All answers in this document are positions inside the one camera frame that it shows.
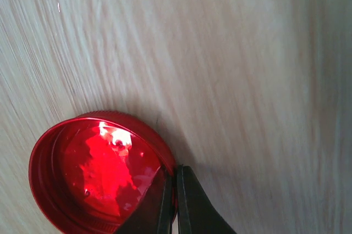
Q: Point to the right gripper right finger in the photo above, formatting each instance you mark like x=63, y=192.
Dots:
x=196, y=214

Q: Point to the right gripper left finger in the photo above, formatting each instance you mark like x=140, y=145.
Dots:
x=154, y=214

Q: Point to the red jar lid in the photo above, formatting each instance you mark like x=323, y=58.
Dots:
x=89, y=173

